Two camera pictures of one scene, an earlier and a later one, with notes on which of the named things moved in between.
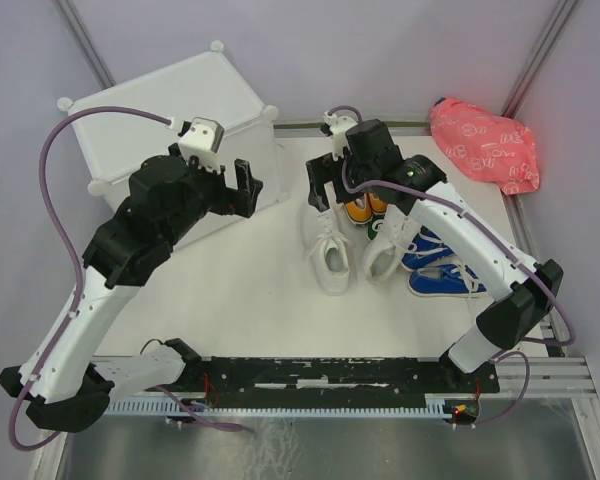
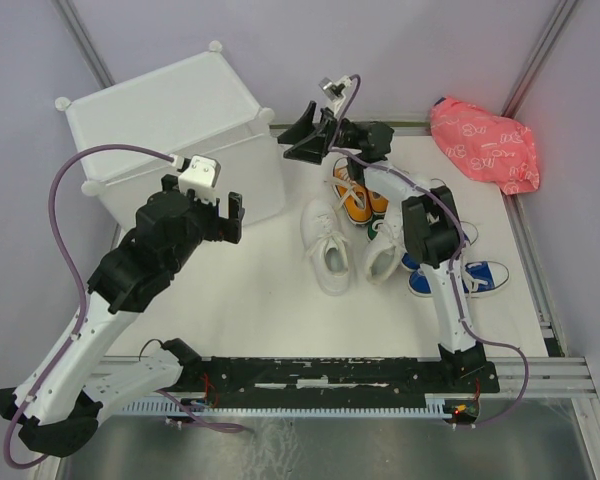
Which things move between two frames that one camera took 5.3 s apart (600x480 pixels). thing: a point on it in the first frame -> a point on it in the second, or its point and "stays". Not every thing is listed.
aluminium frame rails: x=549 y=377 stays
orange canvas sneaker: x=378 y=206 stays
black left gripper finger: x=239 y=203 -> x=231 y=230
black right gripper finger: x=342 y=194 -> x=311 y=149
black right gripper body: x=334 y=169 -> x=344 y=136
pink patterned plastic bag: x=486 y=145 stays
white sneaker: x=327 y=241 stays
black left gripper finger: x=246 y=182 -> x=235 y=209
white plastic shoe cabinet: x=208 y=85 stays
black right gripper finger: x=317 y=192 -> x=302 y=129
